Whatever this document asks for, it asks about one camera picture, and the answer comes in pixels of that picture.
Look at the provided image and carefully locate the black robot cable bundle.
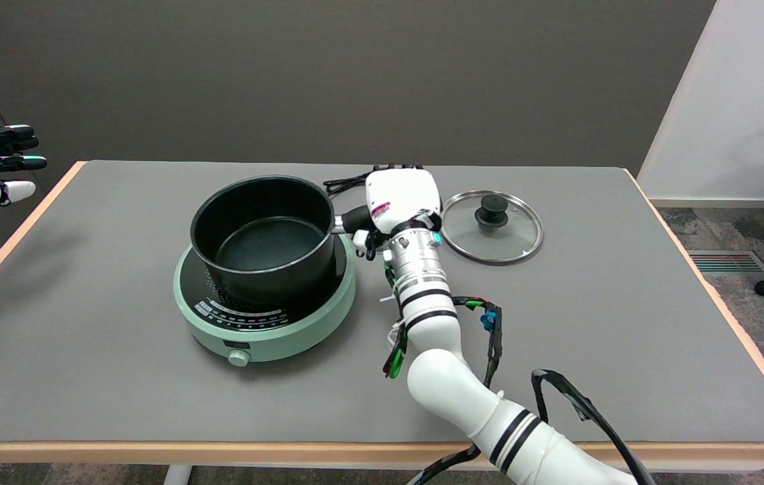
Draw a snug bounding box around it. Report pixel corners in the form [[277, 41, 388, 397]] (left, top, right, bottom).
[[382, 296, 656, 485]]

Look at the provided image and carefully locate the glass lid with black knob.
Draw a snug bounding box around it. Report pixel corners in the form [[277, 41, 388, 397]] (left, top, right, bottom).
[[440, 190, 544, 265]]

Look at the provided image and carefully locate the mint green induction cooker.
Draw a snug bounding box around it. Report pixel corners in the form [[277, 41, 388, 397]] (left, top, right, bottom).
[[173, 232, 357, 368]]

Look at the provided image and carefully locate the white partition panel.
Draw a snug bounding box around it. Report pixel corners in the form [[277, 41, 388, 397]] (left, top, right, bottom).
[[637, 0, 764, 203]]

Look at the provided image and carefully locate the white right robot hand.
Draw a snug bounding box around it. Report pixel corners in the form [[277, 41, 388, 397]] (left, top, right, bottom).
[[353, 164, 444, 261]]

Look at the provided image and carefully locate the black power cord with plug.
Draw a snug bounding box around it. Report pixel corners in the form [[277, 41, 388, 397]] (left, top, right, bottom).
[[323, 167, 373, 197]]

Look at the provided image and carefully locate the black soup pot with handle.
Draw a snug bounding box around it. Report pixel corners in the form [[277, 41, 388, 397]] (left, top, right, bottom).
[[190, 175, 373, 307]]

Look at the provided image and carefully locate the grey table mat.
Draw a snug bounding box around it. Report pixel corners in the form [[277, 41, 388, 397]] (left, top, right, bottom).
[[0, 160, 764, 444]]

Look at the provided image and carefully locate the floor vent grille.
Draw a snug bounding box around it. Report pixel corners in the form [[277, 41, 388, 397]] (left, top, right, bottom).
[[687, 251, 764, 274]]

